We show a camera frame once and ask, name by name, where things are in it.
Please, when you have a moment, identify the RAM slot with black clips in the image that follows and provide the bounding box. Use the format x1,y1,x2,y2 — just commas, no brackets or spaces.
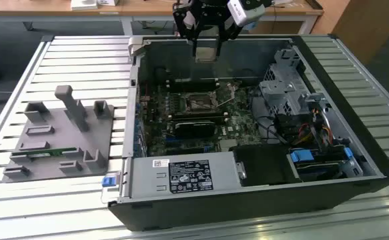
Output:
172,117,225,121
172,112,224,117
168,80,219,85
168,85,220,89

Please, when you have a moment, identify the CPU socket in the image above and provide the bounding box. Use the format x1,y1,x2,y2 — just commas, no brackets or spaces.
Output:
184,92,220,113

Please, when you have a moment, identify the silver CPU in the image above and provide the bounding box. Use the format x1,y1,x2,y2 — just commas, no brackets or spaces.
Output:
196,46,220,63

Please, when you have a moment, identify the green motherboard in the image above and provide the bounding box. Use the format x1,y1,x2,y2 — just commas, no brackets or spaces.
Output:
136,79,271,157

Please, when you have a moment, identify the silver chipset heat sink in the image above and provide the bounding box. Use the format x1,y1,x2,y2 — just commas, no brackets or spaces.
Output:
219,139,239,152

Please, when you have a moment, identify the hard disk in blue carrier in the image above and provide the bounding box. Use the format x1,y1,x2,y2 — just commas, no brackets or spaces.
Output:
288,147,355,181

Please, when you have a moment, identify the silver metal drive cage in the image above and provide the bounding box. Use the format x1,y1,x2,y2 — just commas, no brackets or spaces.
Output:
259,48,328,117

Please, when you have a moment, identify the green RAM stick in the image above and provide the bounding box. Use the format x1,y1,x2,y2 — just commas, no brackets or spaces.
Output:
27,147,79,159
172,118,225,124

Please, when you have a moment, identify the wooden cabinet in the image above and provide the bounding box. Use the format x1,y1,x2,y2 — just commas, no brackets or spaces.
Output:
311,0,389,65

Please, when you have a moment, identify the graphics card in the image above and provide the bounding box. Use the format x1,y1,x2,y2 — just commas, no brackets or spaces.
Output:
173,121,216,138

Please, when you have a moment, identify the grey parts rack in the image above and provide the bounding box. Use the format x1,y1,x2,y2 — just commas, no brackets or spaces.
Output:
2,84,116,185

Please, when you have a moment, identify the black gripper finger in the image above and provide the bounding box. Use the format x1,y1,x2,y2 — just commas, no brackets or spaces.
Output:
216,14,247,63
172,3,200,63

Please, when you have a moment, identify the black plastic shroud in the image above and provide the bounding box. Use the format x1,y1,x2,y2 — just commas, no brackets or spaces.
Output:
233,144,303,188

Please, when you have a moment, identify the grey power supply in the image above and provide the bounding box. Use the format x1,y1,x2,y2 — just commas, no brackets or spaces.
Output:
127,152,243,198

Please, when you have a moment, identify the RAM slot with white clips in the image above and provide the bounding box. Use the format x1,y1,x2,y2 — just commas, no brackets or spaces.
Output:
172,115,225,119
168,78,219,82
168,82,219,87

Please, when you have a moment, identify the wooden desk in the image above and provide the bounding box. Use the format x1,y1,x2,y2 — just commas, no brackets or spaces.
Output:
0,0,325,36

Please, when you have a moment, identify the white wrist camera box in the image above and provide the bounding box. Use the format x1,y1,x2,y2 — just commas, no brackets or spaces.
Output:
227,0,268,26

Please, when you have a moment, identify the black PC case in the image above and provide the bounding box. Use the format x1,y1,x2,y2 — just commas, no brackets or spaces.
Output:
108,33,389,232

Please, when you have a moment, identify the coloured power wire bundle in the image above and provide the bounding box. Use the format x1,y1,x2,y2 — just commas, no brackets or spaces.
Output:
296,104,336,147

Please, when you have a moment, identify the blue case latch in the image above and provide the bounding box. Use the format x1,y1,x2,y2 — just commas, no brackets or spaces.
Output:
103,176,121,188

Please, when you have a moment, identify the black data cable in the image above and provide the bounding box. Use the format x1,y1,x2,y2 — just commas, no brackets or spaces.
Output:
256,115,291,145

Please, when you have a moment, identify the black rating label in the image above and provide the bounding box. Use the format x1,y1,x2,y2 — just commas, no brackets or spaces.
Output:
169,159,215,194

